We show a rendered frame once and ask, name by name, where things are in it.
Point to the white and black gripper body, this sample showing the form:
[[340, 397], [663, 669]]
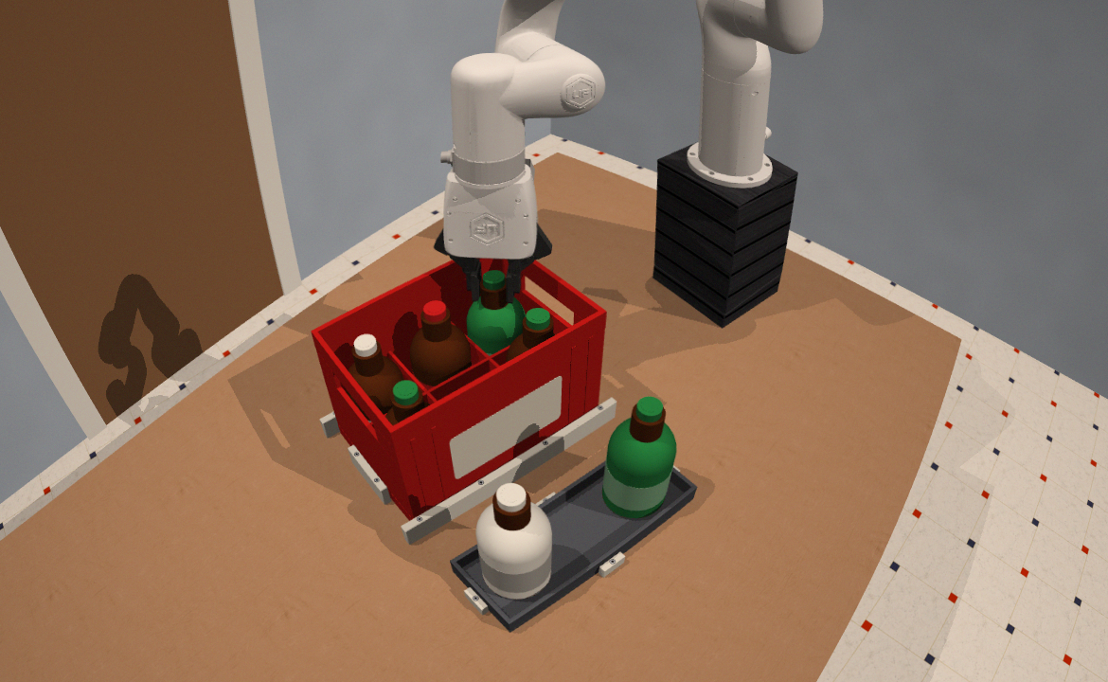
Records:
[[490, 221]]

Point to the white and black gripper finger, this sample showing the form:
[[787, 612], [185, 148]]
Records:
[[470, 266], [543, 248]]

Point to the green bottle with pale label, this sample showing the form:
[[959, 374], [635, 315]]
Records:
[[639, 461]]

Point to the cream bottle with grey label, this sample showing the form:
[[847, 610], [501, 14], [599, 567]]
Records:
[[514, 541]]

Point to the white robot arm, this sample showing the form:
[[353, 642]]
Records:
[[493, 93]]

